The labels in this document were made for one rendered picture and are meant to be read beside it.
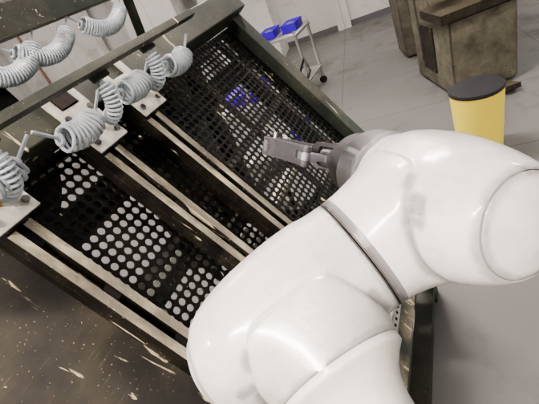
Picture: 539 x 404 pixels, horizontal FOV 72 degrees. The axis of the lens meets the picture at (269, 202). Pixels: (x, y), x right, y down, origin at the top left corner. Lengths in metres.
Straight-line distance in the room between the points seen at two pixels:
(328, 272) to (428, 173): 0.09
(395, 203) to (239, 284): 0.13
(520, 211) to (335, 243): 0.11
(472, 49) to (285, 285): 4.46
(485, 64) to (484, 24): 0.41
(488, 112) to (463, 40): 1.40
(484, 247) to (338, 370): 0.11
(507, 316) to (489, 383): 0.41
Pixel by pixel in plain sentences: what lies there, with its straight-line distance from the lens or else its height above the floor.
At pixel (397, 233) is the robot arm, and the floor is 1.84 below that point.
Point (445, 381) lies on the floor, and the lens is 2.29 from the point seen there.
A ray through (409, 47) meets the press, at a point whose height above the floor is 0.16.
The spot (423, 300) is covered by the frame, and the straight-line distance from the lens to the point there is 2.35.
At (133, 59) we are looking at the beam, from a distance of 1.23.
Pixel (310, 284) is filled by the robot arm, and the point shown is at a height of 1.84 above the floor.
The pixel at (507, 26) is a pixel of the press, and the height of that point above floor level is 0.59.
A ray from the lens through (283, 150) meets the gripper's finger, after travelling 0.50.
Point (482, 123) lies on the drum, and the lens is 3.38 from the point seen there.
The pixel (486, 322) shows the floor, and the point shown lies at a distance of 2.48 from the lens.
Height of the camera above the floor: 2.02
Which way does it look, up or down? 32 degrees down
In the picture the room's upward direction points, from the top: 25 degrees counter-clockwise
